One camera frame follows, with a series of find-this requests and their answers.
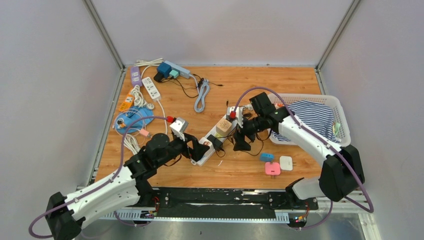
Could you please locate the striped blue white cloth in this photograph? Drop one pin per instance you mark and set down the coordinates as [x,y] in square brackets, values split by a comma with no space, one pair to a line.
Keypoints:
[317,116]

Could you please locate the white power strip blue USB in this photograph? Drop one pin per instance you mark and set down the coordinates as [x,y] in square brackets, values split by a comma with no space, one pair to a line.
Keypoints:
[211,135]

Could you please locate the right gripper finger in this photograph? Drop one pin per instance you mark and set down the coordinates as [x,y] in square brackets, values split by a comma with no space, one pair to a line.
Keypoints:
[247,115]
[240,143]

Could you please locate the black charger with cable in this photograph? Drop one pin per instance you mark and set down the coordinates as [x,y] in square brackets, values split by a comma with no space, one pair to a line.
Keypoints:
[218,145]

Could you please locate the white plastic basket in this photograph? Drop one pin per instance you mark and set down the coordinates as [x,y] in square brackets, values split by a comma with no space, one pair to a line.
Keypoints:
[341,129]

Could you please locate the wooden cube adapter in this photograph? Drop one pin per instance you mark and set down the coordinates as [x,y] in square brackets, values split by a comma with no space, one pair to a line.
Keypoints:
[223,128]

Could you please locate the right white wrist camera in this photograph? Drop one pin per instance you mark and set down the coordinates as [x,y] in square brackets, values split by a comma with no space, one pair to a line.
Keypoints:
[235,114]

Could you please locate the light blue power strip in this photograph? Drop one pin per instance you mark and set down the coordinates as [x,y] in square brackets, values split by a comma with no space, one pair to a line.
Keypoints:
[183,72]

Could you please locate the white square charger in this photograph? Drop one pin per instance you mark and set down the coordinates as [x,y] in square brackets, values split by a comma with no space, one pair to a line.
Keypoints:
[286,163]

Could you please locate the black mounting rail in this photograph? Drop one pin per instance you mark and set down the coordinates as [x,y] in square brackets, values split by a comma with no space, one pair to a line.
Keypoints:
[221,203]

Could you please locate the white cube adapter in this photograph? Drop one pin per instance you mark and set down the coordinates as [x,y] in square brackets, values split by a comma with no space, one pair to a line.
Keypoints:
[206,142]

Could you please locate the white power strip with cord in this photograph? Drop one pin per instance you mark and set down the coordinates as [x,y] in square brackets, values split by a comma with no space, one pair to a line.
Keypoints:
[151,89]

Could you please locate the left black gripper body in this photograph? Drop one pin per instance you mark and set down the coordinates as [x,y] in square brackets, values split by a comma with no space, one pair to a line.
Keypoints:
[178,146]

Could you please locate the orange power strip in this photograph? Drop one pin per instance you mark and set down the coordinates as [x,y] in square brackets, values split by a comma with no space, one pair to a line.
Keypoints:
[127,103]

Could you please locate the small blue charger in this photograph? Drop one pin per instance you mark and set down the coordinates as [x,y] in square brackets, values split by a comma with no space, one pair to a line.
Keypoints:
[266,157]

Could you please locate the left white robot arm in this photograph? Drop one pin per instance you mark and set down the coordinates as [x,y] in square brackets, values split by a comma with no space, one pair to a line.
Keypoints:
[68,214]

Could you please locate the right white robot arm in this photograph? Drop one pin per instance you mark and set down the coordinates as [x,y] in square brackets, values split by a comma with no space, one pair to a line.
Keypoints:
[341,167]

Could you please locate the pink square charger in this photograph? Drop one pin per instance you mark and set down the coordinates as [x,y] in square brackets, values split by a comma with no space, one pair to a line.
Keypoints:
[272,169]

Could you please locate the purple power strip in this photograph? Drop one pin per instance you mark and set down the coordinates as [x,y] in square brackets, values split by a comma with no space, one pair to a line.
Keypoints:
[135,76]

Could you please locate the dark blue cube adapter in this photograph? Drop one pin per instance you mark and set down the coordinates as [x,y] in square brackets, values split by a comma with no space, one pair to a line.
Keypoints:
[164,69]

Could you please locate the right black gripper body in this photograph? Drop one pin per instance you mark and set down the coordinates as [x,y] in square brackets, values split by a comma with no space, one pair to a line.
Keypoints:
[251,127]

